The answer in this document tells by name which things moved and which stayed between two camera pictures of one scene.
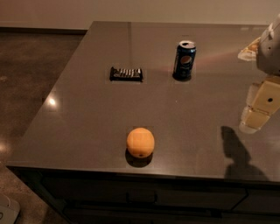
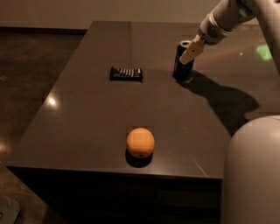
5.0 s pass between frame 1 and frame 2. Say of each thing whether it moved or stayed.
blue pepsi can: stayed
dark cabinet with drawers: stayed
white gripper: moved
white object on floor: stayed
